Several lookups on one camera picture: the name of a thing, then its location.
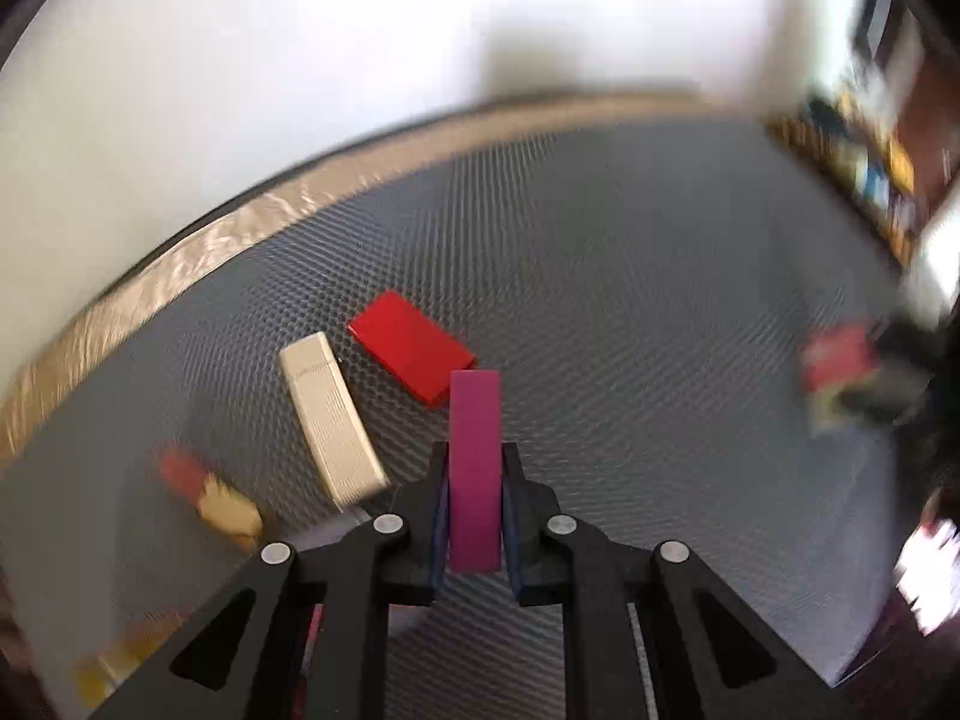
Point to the dark wooden furniture right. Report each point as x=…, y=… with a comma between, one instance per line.
x=886, y=135

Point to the red and gold tin box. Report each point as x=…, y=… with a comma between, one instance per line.
x=97, y=677

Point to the grey honeycomb table mat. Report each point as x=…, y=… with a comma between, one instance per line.
x=643, y=290

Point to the gold rectangular lighter case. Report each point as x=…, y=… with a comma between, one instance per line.
x=341, y=449

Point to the magenta rectangular block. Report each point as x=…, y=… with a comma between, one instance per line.
x=475, y=472

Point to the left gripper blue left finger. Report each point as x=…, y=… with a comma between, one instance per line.
x=438, y=497

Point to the gold and red lipstick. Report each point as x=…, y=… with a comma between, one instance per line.
x=217, y=504

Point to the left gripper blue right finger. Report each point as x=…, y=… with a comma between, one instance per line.
x=513, y=505

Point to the red rectangular block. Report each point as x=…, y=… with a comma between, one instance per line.
x=417, y=353

